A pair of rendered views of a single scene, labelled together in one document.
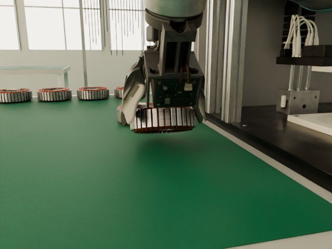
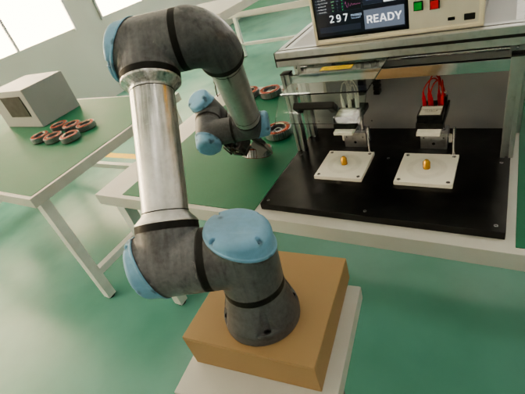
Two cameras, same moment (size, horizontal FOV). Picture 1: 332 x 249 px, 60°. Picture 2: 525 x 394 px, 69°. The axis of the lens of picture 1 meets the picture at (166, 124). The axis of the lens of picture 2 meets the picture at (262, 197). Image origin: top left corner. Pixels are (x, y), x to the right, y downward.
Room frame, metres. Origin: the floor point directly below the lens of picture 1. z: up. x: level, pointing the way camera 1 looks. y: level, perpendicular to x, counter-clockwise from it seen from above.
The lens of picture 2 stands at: (-0.32, -0.96, 1.44)
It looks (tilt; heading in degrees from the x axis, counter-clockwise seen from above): 34 degrees down; 52
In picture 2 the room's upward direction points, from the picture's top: 18 degrees counter-clockwise
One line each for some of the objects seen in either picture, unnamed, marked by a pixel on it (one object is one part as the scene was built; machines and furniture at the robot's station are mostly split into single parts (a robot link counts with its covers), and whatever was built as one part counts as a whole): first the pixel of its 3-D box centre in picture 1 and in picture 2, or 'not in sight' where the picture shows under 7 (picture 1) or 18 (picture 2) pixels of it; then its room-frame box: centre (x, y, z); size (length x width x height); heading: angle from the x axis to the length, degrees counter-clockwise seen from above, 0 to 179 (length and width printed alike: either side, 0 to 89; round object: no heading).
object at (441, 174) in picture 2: not in sight; (426, 169); (0.58, -0.58, 0.78); 0.15 x 0.15 x 0.01; 14
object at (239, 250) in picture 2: not in sight; (241, 252); (-0.05, -0.52, 0.99); 0.13 x 0.12 x 0.14; 132
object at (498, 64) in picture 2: not in sight; (385, 73); (0.65, -0.43, 1.03); 0.62 x 0.01 x 0.03; 104
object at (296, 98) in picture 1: (297, 101); (357, 136); (0.66, -0.31, 0.80); 0.08 x 0.05 x 0.06; 104
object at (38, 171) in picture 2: not in sight; (56, 180); (0.18, 1.90, 0.38); 1.85 x 1.10 x 0.75; 104
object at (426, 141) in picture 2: not in sight; (434, 137); (0.72, -0.54, 0.80); 0.08 x 0.05 x 0.06; 104
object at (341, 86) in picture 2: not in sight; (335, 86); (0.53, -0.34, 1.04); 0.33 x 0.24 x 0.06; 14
